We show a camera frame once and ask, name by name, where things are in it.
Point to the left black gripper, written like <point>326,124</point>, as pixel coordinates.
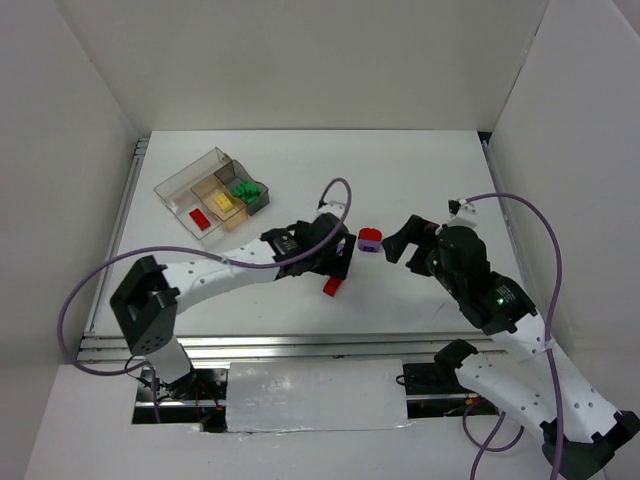
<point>338,256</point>

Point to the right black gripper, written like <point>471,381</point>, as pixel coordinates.
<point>417,245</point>

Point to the red rounded lego block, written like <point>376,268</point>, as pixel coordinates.
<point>370,235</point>

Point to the red curved lego brick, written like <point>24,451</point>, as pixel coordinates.
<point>332,286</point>

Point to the green long lego brick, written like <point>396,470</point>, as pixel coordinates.
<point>250,200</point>

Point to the yellow curved lego brick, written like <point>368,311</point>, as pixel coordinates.
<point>223,202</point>

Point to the red rectangular lego brick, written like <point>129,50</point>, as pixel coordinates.
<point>200,219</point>

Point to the purple curved lego base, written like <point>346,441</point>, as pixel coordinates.
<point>370,246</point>

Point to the green lego brick with studs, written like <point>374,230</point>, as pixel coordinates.
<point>245,189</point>

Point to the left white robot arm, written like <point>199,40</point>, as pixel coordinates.
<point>151,296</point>

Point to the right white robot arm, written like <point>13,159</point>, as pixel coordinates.
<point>567,417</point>

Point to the purple rounded lego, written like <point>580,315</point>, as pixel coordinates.
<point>341,247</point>

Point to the orange plastic bin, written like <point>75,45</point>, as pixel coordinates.
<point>206,189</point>

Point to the grey smoked plastic bin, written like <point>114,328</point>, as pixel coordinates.
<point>232,173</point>

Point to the white foil tape panel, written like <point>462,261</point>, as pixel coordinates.
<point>284,397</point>

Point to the clear plastic bin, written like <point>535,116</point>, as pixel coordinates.
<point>176,195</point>

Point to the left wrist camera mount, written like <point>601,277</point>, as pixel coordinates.
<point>335,208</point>

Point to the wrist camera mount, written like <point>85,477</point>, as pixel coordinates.
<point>335,208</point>
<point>462,213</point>

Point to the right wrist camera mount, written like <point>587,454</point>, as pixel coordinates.
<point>462,213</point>

